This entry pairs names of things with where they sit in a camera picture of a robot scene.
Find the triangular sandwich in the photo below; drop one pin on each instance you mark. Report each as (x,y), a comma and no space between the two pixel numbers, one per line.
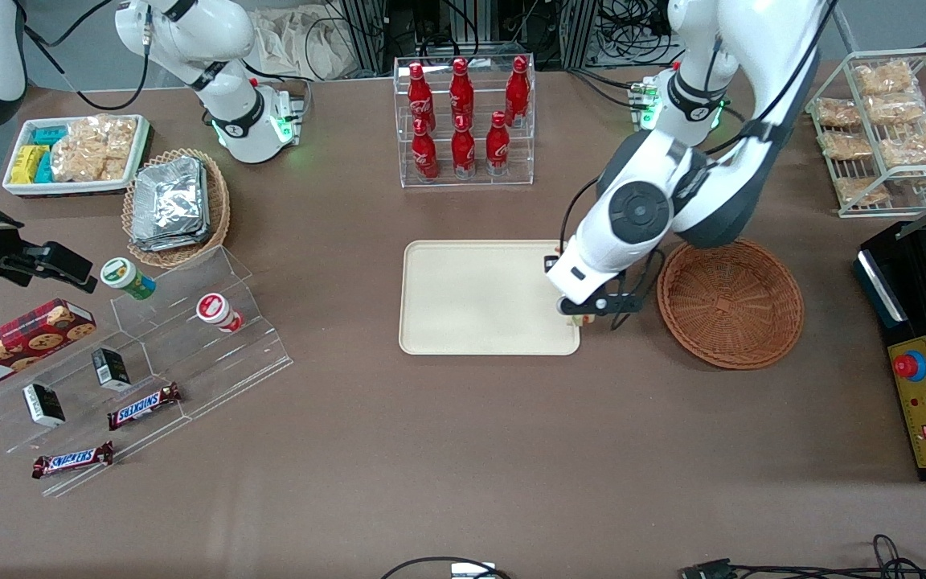
(585,321)

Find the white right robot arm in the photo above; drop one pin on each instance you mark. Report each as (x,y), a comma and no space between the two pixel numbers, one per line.
(190,32)

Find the beige plastic tray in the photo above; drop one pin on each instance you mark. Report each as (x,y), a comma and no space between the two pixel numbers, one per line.
(479,297)

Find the round brown wicker basket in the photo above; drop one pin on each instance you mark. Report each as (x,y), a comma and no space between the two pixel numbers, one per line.
(728,305)

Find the oval light wicker basket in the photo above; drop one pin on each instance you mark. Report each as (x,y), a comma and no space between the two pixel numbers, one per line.
(218,209)

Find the yellow snack packet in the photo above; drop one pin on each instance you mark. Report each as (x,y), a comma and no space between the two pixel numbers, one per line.
(25,165)

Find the teal snack packet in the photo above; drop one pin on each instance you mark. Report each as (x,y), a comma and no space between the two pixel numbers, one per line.
(45,169)
(49,135)

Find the white rectangular dish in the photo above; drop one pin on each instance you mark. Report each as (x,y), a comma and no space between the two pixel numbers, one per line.
(69,189)

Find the red tartan cookie box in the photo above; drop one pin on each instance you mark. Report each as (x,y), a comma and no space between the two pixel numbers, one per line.
(21,346)

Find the clear bag of crackers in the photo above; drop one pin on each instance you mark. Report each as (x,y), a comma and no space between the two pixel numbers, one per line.
(93,149)

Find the green lid cup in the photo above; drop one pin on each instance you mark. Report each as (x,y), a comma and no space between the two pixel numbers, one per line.
(125,277)

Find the clear acrylic bottle rack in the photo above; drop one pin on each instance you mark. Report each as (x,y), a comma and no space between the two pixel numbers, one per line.
(479,181)

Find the small black box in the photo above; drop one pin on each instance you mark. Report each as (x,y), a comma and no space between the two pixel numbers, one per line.
(112,370)
(43,404)

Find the red cola bottle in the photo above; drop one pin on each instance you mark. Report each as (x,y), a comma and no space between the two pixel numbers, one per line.
(463,153)
(461,96)
(419,100)
(497,149)
(518,92)
(424,157)

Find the stack of foil packets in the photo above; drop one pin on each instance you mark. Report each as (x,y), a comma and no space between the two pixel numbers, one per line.
(170,201)

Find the brown snickers bar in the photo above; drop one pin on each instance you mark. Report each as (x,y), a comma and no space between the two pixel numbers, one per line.
(73,460)
(144,406)

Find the red lid cup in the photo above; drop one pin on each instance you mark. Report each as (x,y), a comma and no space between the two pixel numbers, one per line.
(218,312)

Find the clear acrylic stepped stand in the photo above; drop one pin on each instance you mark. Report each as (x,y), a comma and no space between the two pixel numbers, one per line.
(214,362)

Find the white plug adapter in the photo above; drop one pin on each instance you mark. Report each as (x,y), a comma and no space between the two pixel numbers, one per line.
(473,571)

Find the red emergency stop button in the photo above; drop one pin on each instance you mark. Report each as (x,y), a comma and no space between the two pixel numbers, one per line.
(908,366)

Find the black machine with yellow panel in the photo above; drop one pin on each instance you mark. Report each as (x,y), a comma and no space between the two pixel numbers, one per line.
(921,322)

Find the beige crumpled cloth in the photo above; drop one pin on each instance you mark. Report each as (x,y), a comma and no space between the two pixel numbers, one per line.
(294,40)

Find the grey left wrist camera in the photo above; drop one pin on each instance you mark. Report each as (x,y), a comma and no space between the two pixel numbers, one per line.
(565,306)

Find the aluminium frame post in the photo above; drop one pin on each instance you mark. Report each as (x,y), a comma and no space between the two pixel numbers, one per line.
(577,32)
(366,36)

